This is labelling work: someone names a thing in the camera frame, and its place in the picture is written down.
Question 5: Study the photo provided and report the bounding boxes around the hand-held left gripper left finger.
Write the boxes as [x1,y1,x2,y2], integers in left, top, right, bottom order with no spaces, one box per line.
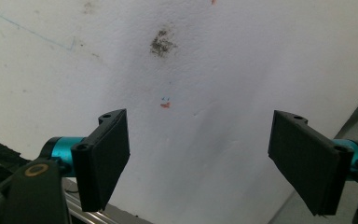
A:
[40,108,131,213]

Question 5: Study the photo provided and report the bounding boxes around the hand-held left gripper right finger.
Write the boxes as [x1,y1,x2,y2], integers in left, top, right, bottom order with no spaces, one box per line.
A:
[268,109,358,217]

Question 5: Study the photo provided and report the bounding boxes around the metal table edge rail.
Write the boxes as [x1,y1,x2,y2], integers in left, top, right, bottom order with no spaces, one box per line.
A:
[61,178,154,224]

